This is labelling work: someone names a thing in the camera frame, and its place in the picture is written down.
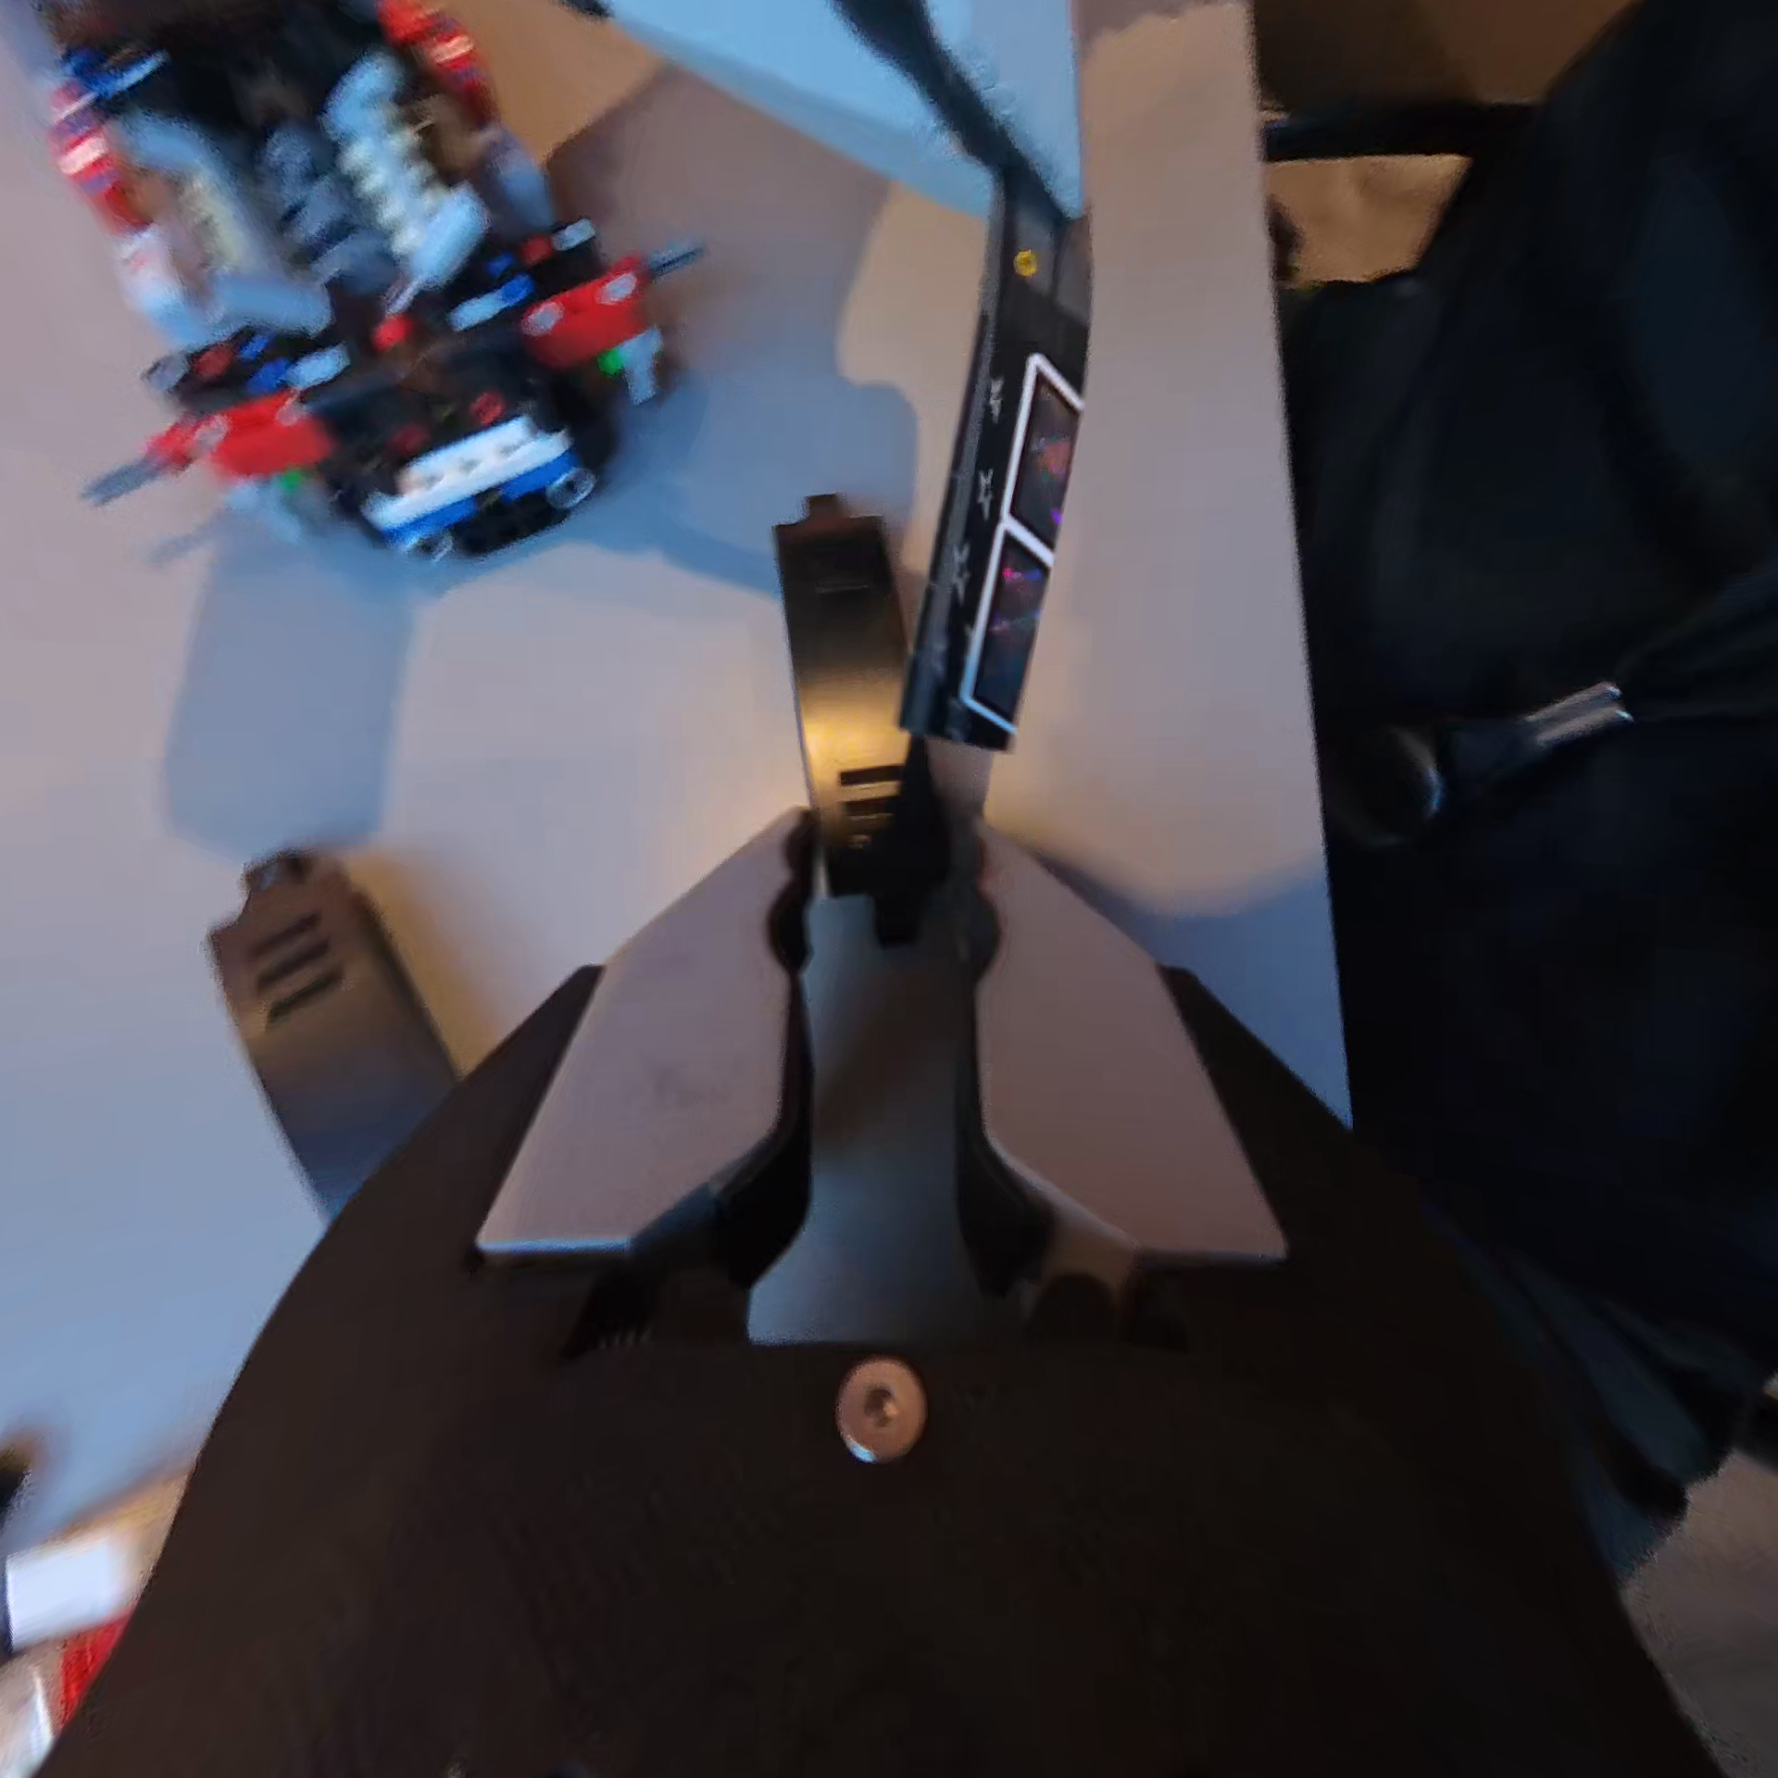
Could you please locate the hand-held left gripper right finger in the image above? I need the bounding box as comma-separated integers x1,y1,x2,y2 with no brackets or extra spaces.
955,829,1292,1292

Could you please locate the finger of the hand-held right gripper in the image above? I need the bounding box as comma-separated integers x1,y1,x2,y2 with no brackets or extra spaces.
608,0,1006,213
909,0,1087,220

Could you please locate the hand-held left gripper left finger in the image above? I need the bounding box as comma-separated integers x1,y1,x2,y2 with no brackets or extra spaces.
473,808,821,1290

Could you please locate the grey desk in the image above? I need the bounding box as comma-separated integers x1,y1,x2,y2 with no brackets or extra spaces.
0,0,1356,1570

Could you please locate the partly built toy car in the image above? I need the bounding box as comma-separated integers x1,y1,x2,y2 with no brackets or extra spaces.
41,0,702,557

